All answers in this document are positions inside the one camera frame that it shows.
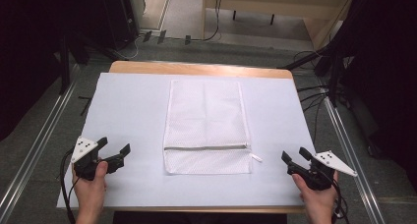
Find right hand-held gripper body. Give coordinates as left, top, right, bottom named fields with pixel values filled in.
left=303, top=149, right=359, bottom=192

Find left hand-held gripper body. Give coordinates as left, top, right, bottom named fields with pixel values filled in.
left=70, top=136, right=100, bottom=182

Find person's right hand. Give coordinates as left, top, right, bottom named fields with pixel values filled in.
left=291, top=171, right=339, bottom=218

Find person's left hand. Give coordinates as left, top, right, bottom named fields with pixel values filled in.
left=71, top=160, right=109, bottom=216

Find white table cover sheet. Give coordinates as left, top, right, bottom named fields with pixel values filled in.
left=55, top=72, right=318, bottom=209

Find black metal stand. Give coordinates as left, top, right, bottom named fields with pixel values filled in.
left=58, top=31, right=91, bottom=96

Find white mesh laundry bag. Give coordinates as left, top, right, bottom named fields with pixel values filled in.
left=162, top=79, right=264, bottom=176

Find dark curtain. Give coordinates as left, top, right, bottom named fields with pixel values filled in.
left=330, top=0, right=417, bottom=194
left=0, top=0, right=109, bottom=143

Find wooden table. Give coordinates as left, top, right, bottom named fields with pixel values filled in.
left=107, top=60, right=308, bottom=215

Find light wooden furniture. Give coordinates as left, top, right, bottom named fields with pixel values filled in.
left=201, top=0, right=357, bottom=51

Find metal floor rail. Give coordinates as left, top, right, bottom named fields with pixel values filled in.
left=0, top=64, right=81, bottom=224
left=322, top=85, right=387, bottom=224

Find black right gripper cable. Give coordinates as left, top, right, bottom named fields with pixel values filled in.
left=323, top=171, right=350, bottom=224

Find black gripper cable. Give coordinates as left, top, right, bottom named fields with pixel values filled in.
left=323, top=171, right=350, bottom=224
left=59, top=147, right=80, bottom=224

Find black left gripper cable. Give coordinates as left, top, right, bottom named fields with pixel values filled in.
left=59, top=147, right=80, bottom=224

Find black floor cables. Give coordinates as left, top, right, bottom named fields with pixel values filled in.
left=293, top=49, right=343, bottom=143

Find white floor cable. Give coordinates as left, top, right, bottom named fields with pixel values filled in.
left=112, top=33, right=146, bottom=61

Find black hanging cable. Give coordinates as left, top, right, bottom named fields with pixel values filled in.
left=190, top=0, right=224, bottom=43

